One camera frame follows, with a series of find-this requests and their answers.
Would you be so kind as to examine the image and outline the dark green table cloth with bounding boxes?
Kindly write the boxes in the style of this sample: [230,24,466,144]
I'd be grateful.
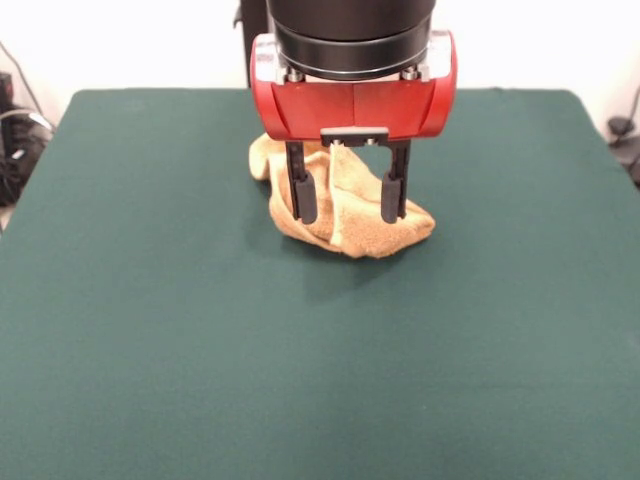
[0,87,640,480]

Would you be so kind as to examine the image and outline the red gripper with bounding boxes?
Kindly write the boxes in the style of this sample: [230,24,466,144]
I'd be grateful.
[249,30,458,225]

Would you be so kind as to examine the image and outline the black cable bundle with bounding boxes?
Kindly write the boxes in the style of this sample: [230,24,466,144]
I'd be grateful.
[612,135,640,189]

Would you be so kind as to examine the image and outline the tan terry towel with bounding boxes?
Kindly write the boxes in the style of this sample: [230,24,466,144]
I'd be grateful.
[248,134,437,260]

